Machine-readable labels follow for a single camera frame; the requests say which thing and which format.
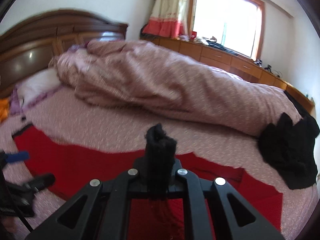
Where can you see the cream and red curtain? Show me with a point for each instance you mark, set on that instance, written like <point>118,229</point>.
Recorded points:
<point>168,19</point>

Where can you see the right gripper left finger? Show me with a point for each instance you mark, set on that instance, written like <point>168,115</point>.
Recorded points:
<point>100,210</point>

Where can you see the black garment pile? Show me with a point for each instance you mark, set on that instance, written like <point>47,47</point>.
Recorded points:
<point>288,147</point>

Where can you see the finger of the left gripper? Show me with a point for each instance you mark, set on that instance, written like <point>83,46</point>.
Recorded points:
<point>39,183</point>
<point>15,157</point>

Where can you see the dark wooden headboard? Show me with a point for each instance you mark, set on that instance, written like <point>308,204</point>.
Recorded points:
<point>28,47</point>

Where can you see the pink floral duvet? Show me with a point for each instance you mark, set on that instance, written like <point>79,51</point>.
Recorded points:
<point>139,73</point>

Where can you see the white lilac pillow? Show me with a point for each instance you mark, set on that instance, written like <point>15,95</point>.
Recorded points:
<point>33,90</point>

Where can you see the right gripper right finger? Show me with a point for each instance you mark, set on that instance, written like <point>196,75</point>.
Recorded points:
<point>221,202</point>

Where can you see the orange object by bed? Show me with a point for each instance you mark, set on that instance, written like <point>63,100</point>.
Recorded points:
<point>4,109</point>

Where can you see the red knit cardigan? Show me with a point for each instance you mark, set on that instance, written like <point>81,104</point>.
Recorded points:
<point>156,216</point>

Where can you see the wooden window frame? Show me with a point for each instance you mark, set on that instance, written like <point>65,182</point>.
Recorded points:
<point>238,25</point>

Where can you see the wooden drawer cabinet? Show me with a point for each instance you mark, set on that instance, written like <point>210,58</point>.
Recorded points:
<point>236,64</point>

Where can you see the clothes on window sill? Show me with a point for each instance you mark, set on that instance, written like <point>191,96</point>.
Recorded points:
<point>213,44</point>

